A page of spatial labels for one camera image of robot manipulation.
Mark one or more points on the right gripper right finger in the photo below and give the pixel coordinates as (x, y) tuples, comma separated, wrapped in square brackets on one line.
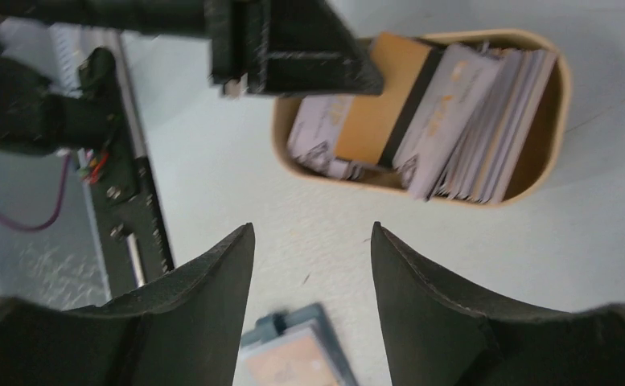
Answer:
[(441, 329)]

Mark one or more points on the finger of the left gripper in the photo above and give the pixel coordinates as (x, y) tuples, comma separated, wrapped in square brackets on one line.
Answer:
[(287, 49)]

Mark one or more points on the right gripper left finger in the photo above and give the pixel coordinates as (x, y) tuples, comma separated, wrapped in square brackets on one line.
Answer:
[(183, 328)]

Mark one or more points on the blue leather card holder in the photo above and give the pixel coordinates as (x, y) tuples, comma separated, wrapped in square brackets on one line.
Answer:
[(312, 317)]

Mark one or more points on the orange credit card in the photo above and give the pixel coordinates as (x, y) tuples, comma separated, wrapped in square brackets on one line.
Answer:
[(295, 359)]

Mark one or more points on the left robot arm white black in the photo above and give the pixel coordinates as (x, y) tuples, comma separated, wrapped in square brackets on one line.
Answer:
[(35, 120)]

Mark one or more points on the stack of cards in tray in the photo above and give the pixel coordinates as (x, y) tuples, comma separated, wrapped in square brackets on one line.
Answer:
[(450, 124)]

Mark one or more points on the beige oval card tray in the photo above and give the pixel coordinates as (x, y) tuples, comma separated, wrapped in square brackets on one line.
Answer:
[(543, 144)]

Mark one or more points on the aluminium frame front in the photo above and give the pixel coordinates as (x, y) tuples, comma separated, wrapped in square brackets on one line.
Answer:
[(61, 266)]

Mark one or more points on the left controller board with wires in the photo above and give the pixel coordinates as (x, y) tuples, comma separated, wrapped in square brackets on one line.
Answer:
[(95, 163)]

